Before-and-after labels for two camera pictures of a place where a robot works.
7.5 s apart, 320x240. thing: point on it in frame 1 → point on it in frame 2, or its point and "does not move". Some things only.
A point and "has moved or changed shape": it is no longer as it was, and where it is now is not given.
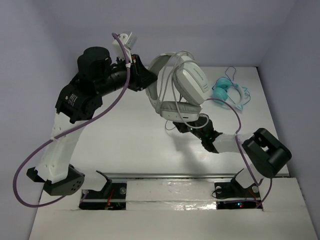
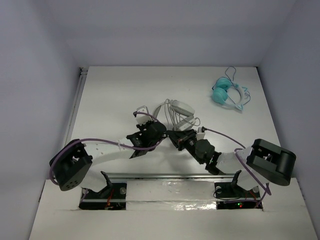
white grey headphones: x=192 y=82 has moved or changed shape
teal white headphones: x=220 y=92 does not move
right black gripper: x=181 y=127 → x=180 y=138
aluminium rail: x=169 y=175 does not move
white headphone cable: x=176 y=97 → x=175 y=117
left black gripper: x=136 y=73 → x=139 y=139
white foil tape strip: x=170 y=195 does not move
